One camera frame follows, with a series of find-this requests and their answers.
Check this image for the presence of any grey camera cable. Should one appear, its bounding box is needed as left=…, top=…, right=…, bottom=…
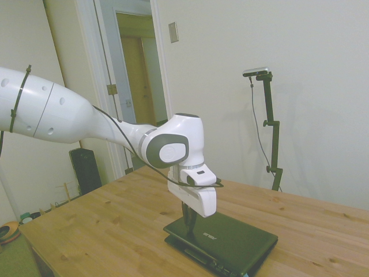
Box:
left=248, top=76, right=275, bottom=174

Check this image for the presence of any black camera stand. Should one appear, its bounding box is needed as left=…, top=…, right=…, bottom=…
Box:
left=254, top=72, right=284, bottom=192

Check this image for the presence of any wooden peg rack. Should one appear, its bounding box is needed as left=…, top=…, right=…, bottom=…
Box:
left=39, top=181, right=82, bottom=215

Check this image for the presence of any black rectangular case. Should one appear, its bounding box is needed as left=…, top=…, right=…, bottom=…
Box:
left=68, top=147, right=103, bottom=197

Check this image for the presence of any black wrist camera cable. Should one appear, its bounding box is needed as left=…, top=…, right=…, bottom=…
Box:
left=91, top=104, right=226, bottom=189

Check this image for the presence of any black Asus laptop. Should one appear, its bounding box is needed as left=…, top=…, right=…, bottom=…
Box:
left=163, top=212, right=279, bottom=277

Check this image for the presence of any silver exterior camera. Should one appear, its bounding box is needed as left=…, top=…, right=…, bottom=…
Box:
left=242, top=66, right=272, bottom=78

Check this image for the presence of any orange green bowl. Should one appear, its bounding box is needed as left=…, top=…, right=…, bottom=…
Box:
left=0, top=220, right=22, bottom=246

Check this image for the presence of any white open door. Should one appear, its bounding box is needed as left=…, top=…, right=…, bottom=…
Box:
left=93, top=0, right=137, bottom=174

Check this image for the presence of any metal wall switch plate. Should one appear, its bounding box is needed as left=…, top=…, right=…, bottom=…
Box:
left=168, top=21, right=179, bottom=44

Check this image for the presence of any black cable tie strap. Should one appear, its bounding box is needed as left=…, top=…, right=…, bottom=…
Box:
left=9, top=65, right=33, bottom=134

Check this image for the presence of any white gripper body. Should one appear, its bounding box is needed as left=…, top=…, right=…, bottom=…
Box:
left=167, top=169, right=217, bottom=218

